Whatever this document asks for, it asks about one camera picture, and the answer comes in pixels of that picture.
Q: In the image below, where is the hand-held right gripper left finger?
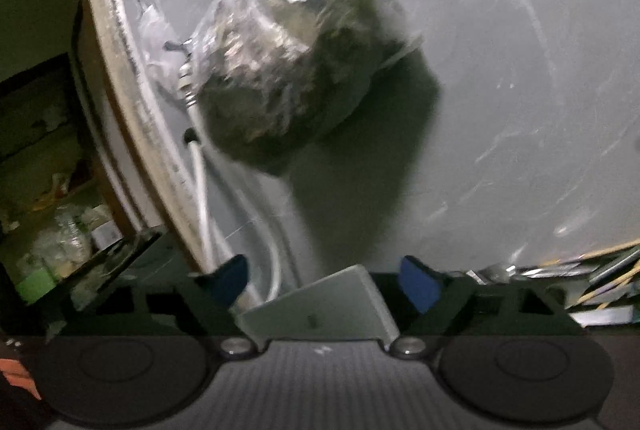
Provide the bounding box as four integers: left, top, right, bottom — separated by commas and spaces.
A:
60, 254, 256, 359

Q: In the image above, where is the white perforated utensil holder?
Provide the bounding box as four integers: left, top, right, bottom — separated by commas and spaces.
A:
235, 264, 401, 346

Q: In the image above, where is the clear plastic bottle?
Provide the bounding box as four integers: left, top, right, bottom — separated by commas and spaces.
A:
52, 205, 93, 261

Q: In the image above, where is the white hose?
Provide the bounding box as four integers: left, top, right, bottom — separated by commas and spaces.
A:
177, 60, 286, 306

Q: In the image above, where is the plain wooden chopstick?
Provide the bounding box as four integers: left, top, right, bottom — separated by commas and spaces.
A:
580, 263, 640, 304

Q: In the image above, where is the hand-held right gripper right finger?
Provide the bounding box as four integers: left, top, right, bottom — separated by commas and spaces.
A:
389, 254, 589, 359

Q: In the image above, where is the green box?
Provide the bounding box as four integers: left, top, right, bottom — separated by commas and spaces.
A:
15, 267, 56, 306

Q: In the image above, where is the plastic bag of dried greens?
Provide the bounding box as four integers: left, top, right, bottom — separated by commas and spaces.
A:
185, 0, 426, 176

